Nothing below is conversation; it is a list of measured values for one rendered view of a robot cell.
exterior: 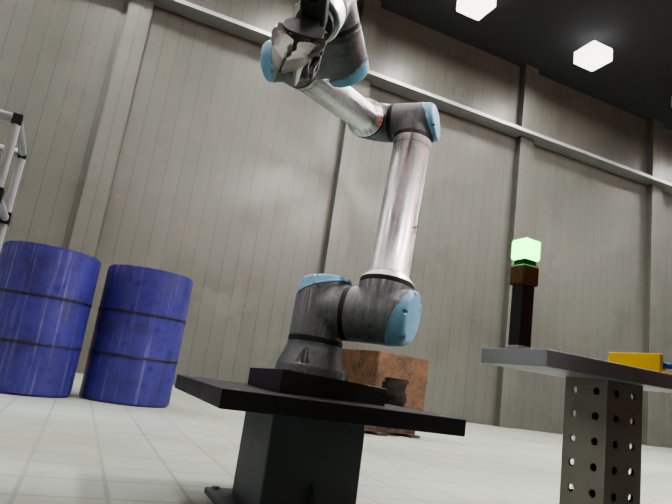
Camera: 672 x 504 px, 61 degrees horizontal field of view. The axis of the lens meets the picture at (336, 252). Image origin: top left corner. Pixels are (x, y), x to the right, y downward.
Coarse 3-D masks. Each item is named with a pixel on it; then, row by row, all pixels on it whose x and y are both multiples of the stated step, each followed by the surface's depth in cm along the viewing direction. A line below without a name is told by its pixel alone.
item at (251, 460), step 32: (192, 384) 144; (224, 384) 138; (256, 416) 148; (288, 416) 120; (320, 416) 122; (352, 416) 125; (384, 416) 129; (416, 416) 132; (448, 416) 141; (256, 448) 142; (288, 448) 136; (320, 448) 140; (352, 448) 143; (256, 480) 137; (288, 480) 135; (320, 480) 138; (352, 480) 142
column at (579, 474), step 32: (576, 384) 115; (608, 384) 109; (576, 416) 113; (608, 416) 108; (640, 416) 111; (576, 448) 112; (608, 448) 106; (640, 448) 110; (576, 480) 110; (608, 480) 105; (640, 480) 109
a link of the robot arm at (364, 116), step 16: (272, 64) 122; (272, 80) 126; (288, 80) 126; (304, 80) 128; (320, 80) 132; (320, 96) 138; (336, 96) 142; (352, 96) 150; (336, 112) 151; (352, 112) 154; (368, 112) 162; (384, 112) 170; (352, 128) 171; (368, 128) 169; (384, 128) 171
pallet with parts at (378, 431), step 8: (344, 368) 476; (384, 384) 454; (392, 384) 450; (400, 384) 451; (408, 384) 455; (392, 392) 447; (400, 392) 451; (392, 400) 447; (400, 400) 448; (368, 432) 426; (376, 432) 420; (392, 432) 437; (400, 432) 443; (408, 432) 448
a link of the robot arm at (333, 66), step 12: (360, 24) 116; (336, 36) 113; (348, 36) 114; (360, 36) 116; (336, 48) 115; (348, 48) 115; (360, 48) 117; (324, 60) 118; (336, 60) 117; (348, 60) 116; (360, 60) 118; (324, 72) 120; (336, 72) 119; (348, 72) 118; (360, 72) 119; (336, 84) 121; (348, 84) 120
